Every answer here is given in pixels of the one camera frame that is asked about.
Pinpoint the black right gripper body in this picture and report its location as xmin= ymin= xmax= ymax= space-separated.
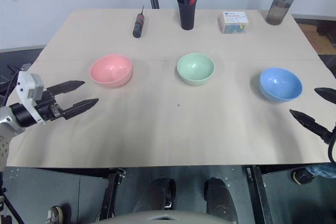
xmin=324 ymin=122 xmax=336 ymax=145

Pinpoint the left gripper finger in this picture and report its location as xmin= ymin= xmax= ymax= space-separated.
xmin=46 ymin=80 xmax=86 ymax=96
xmin=62 ymin=98 xmax=100 ymax=120

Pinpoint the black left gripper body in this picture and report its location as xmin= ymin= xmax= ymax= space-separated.
xmin=34 ymin=90 xmax=67 ymax=123

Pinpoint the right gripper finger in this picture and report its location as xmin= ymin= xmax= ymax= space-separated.
xmin=289 ymin=109 xmax=329 ymax=141
xmin=314 ymin=87 xmax=336 ymax=104

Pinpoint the blue jeans leg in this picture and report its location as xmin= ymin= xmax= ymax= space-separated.
xmin=307 ymin=163 xmax=336 ymax=180

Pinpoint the pink plastic bowl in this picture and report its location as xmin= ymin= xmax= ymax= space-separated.
xmin=88 ymin=54 xmax=133 ymax=88

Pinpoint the blue plastic bowl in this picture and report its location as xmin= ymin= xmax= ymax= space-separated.
xmin=259 ymin=67 xmax=303 ymax=103

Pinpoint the dark white-soled sneaker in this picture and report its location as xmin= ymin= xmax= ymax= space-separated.
xmin=292 ymin=167 xmax=316 ymax=186

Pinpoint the black table leg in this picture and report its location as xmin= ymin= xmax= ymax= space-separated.
xmin=245 ymin=165 xmax=274 ymax=224
xmin=99 ymin=167 xmax=127 ymax=221

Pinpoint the black red screwdriver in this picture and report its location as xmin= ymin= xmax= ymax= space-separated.
xmin=132 ymin=5 xmax=147 ymax=38

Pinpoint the black tripod stand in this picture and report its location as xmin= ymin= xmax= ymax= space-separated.
xmin=0 ymin=171 xmax=25 ymax=224

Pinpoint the grey sneaker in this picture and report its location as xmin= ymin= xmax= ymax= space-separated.
xmin=46 ymin=205 xmax=65 ymax=224

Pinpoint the clear box of coloured clips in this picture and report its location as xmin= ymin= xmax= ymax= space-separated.
xmin=219 ymin=10 xmax=250 ymax=35

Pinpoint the green plastic bowl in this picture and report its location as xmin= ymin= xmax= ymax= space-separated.
xmin=176 ymin=52 xmax=215 ymax=86

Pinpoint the grey robot torso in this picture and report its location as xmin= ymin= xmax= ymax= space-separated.
xmin=98 ymin=209 xmax=224 ymax=224

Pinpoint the black pen cup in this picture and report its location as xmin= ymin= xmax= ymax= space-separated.
xmin=177 ymin=0 xmax=197 ymax=30

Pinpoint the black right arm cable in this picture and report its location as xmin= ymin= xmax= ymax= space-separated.
xmin=327 ymin=134 xmax=336 ymax=164

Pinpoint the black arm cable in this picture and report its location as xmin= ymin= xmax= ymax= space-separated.
xmin=0 ymin=65 xmax=20 ymax=106
xmin=327 ymin=134 xmax=336 ymax=164

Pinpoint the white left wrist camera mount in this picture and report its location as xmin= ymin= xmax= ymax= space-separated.
xmin=15 ymin=71 xmax=46 ymax=125

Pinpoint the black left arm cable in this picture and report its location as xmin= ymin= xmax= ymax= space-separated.
xmin=0 ymin=65 xmax=20 ymax=106

